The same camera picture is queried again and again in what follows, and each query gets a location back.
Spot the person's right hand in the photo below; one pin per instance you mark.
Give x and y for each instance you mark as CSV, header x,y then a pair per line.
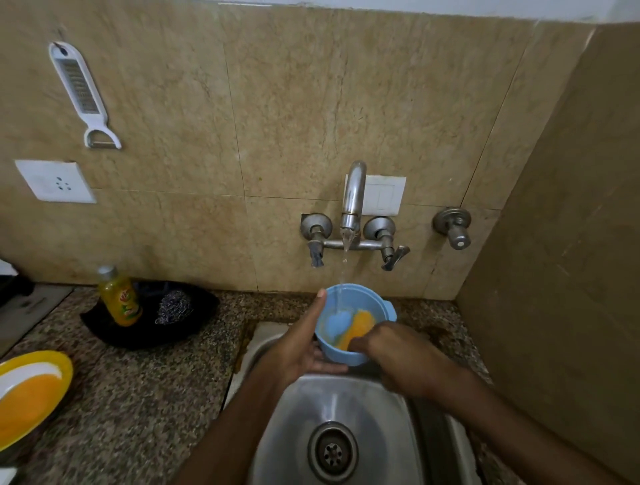
x,y
405,360

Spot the person's left hand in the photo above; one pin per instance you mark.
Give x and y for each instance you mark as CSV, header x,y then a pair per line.
x,y
295,355

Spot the yellow rimmed round plate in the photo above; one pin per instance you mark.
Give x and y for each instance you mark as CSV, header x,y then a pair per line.
x,y
60,365

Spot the black plastic dish rack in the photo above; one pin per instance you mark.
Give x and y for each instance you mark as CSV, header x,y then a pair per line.
x,y
15,290

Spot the person's right forearm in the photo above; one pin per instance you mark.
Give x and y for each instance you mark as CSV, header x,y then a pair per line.
x,y
525,434

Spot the person's left forearm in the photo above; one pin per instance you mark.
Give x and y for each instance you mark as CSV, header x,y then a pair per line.
x,y
235,434

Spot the black oval tray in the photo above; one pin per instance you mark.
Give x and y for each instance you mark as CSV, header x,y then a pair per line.
x,y
200,330

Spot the yellow dish soap bottle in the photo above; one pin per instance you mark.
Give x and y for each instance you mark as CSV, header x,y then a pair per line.
x,y
120,300

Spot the stainless steel sink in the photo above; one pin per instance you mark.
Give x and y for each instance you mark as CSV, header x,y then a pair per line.
x,y
360,409

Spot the metal sink drain strainer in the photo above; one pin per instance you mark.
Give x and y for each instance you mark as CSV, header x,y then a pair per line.
x,y
333,452

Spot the steel wool scrubber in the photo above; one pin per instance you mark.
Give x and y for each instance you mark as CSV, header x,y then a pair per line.
x,y
173,308

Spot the grey drain mat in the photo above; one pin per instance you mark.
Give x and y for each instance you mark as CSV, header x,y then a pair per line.
x,y
30,315

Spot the white perforated plastic tray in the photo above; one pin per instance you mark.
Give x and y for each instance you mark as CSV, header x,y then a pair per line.
x,y
6,269

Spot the white grater peeler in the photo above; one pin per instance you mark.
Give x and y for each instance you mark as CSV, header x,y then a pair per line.
x,y
82,90

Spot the chrome wall tap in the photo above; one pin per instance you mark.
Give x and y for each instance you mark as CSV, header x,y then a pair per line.
x,y
452,229

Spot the white switch plate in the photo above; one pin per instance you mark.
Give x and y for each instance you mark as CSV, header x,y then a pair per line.
x,y
385,195

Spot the chrome wall faucet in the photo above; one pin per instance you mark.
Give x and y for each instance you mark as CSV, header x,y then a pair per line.
x,y
354,190

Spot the white wall socket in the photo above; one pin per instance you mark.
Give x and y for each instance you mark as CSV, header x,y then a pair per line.
x,y
55,181

